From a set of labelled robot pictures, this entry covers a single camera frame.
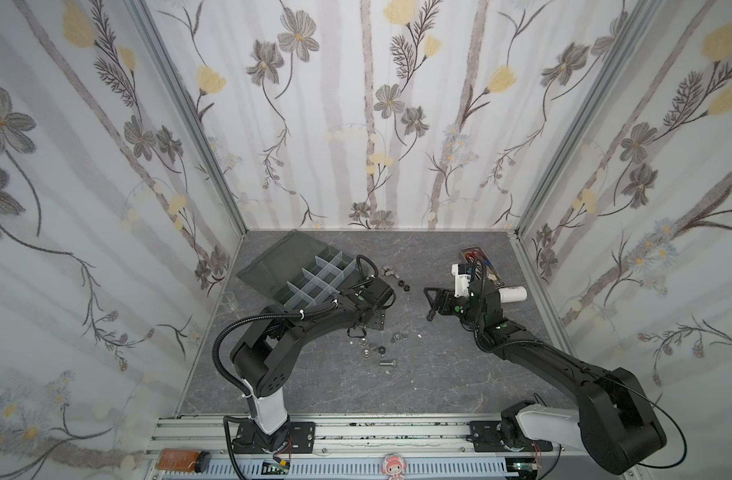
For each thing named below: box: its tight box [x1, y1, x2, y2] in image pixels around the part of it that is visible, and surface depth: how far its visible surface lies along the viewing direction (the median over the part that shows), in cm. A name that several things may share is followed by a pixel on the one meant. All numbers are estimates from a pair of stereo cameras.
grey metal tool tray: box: [460, 246, 505, 288], surface depth 113 cm
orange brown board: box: [156, 448, 211, 473], surface depth 69 cm
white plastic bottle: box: [498, 286, 528, 303], surface depth 100 cm
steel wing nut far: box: [380, 266, 400, 279], surface depth 110 cm
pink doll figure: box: [382, 453, 408, 480], surface depth 69 cm
